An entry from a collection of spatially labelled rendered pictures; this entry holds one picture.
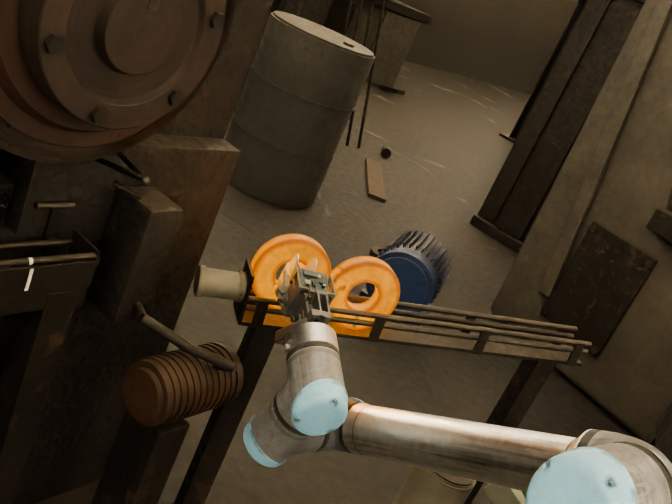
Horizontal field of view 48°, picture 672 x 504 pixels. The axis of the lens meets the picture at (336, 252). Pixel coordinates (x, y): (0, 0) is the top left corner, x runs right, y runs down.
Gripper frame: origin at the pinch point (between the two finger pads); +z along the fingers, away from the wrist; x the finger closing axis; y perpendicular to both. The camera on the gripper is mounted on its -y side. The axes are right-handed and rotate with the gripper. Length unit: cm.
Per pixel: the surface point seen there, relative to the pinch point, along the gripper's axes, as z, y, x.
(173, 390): -19.7, -18.7, 17.6
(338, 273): -1.1, 1.4, -8.7
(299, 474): 6, -80, -36
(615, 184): 135, -28, -178
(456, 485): -34, -15, -36
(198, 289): -5.2, -7.0, 16.9
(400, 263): 110, -81, -93
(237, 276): -2.3, -4.2, 10.2
